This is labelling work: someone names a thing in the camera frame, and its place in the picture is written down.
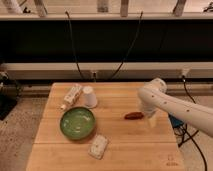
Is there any white patterned sponge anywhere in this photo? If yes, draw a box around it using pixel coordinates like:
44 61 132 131
88 134 109 159

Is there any green ceramic bowl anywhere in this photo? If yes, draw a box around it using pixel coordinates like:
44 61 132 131
60 107 96 140

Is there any wall power outlet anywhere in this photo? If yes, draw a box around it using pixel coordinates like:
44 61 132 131
91 70 98 80

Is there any dark equipment at left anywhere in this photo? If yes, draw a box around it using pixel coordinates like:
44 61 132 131
0 71 21 121

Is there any left black cable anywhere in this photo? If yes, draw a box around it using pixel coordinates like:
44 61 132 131
64 10 86 81

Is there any blue connector box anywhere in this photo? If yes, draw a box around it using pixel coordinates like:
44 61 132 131
169 115 183 128

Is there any black floor cable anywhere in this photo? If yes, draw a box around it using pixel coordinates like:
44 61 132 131
175 75 208 171

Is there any white paper cup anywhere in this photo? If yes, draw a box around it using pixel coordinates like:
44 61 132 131
83 86 98 108

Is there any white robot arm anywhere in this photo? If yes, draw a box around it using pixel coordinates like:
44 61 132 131
138 78 213 137

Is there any right black cable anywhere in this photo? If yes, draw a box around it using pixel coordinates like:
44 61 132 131
109 11 144 80

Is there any white lying bottle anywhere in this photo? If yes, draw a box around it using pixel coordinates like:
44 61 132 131
61 84 82 110

